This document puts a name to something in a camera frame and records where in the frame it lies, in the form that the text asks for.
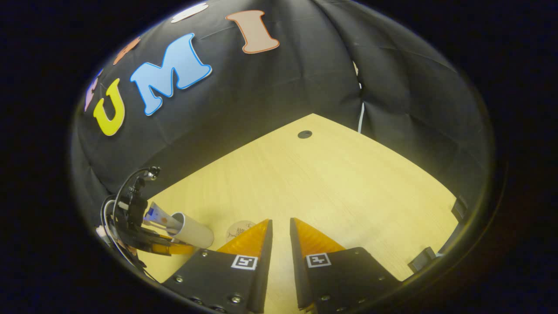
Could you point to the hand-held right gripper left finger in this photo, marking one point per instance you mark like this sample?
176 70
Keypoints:
218 279

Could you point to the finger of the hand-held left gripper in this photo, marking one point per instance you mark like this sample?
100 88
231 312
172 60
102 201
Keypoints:
150 233
174 249

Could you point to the white toothpaste tube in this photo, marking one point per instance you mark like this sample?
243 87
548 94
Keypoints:
159 216

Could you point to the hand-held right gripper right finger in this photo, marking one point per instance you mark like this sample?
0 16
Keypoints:
340 279

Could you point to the light wooden desktop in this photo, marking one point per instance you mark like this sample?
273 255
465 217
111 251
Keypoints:
348 183

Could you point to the black block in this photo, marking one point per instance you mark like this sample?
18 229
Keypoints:
422 260
459 210

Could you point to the round cork coaster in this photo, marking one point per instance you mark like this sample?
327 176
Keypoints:
237 230

